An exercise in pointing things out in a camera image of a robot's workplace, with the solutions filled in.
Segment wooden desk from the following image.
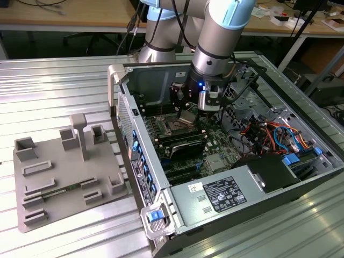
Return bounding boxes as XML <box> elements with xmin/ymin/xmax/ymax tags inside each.
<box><xmin>0</xmin><ymin>0</ymin><xmax>344</xmax><ymax>37</ymax></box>

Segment grey power supply unit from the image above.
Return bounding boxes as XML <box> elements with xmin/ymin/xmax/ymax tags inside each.
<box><xmin>169</xmin><ymin>164</ymin><xmax>266</xmax><ymax>227</ymax></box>

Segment blue card retention tabs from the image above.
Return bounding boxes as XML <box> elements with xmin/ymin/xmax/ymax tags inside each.
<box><xmin>131</xmin><ymin>130</ymin><xmax>157</xmax><ymax>195</ymax></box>

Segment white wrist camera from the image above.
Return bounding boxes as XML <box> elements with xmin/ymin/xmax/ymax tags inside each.
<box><xmin>198</xmin><ymin>85</ymin><xmax>224</xmax><ymax>112</ymax></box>

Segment CPU socket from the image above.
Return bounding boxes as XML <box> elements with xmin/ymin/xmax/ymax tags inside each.
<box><xmin>157</xmin><ymin>113</ymin><xmax>189</xmax><ymax>135</ymax></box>

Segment brown cardboard box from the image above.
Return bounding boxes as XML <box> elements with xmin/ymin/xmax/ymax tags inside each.
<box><xmin>300</xmin><ymin>40</ymin><xmax>344</xmax><ymax>77</ymax></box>

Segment black plastic shroud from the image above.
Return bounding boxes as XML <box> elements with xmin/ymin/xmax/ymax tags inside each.
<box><xmin>232</xmin><ymin>155</ymin><xmax>301</xmax><ymax>195</ymax></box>

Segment black box on floor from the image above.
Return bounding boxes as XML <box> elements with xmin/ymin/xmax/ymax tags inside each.
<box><xmin>309</xmin><ymin>77</ymin><xmax>344</xmax><ymax>108</ymax></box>

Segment flat cardboard piece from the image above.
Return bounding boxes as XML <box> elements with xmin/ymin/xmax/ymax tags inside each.
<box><xmin>322</xmin><ymin>18</ymin><xmax>344</xmax><ymax>33</ymax></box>

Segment black expansion slots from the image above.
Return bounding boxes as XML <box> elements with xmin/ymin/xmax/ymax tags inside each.
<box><xmin>162</xmin><ymin>160</ymin><xmax>201</xmax><ymax>187</ymax></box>

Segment thin wire locking lever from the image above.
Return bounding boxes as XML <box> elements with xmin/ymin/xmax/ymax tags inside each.
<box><xmin>160</xmin><ymin>80</ymin><xmax>167</xmax><ymax>119</ymax></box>

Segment blue case latch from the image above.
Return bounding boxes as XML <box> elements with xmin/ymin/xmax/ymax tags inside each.
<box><xmin>147</xmin><ymin>211</ymin><xmax>164</xmax><ymax>224</ymax></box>

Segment silver chipset heat sink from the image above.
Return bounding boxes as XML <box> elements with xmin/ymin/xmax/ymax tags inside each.
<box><xmin>206</xmin><ymin>154</ymin><xmax>226</xmax><ymax>173</ymax></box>

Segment blue disk carrier handle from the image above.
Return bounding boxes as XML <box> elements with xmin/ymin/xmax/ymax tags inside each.
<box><xmin>282</xmin><ymin>153</ymin><xmax>302</xmax><ymax>167</ymax></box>

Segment green RAM stick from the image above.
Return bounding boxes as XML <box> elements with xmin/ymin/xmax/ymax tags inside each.
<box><xmin>41</xmin><ymin>183</ymin><xmax>83</xmax><ymax>200</ymax></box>

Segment open grey PC case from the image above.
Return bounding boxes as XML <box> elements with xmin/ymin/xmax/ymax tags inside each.
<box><xmin>106</xmin><ymin>55</ymin><xmax>344</xmax><ymax>258</ymax></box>

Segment blue data wire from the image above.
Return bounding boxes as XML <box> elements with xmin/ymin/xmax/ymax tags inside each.
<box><xmin>273</xmin><ymin>125</ymin><xmax>302</xmax><ymax>154</ymax></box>

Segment green motherboard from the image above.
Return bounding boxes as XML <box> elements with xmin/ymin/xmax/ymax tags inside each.
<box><xmin>133</xmin><ymin>91</ymin><xmax>244</xmax><ymax>187</ymax></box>

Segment silver CPU plate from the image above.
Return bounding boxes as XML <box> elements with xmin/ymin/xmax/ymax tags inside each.
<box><xmin>179</xmin><ymin>109</ymin><xmax>199</xmax><ymax>126</ymax></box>

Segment grey parts rack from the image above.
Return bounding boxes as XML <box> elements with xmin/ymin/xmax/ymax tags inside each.
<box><xmin>12</xmin><ymin>112</ymin><xmax>130</xmax><ymax>234</ymax></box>

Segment silver perforated disk bay cage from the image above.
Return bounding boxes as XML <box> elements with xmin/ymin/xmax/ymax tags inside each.
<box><xmin>219</xmin><ymin>67</ymin><xmax>287</xmax><ymax>130</ymax></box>

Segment black graphics card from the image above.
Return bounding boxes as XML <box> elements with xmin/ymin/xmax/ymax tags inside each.
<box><xmin>168</xmin><ymin>138</ymin><xmax>208</xmax><ymax>163</ymax></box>

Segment black RAM slot bank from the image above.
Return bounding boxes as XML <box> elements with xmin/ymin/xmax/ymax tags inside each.
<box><xmin>156</xmin><ymin>128</ymin><xmax>207</xmax><ymax>147</ymax></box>
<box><xmin>138</xmin><ymin>98</ymin><xmax>177</xmax><ymax>117</ymax></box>

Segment red orange wire bundle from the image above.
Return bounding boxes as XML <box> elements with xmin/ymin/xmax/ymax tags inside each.
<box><xmin>240</xmin><ymin>120</ymin><xmax>280</xmax><ymax>154</ymax></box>

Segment small white box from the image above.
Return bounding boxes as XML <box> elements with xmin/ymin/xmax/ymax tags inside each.
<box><xmin>270</xmin><ymin>15</ymin><xmax>296</xmax><ymax>29</ymax></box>

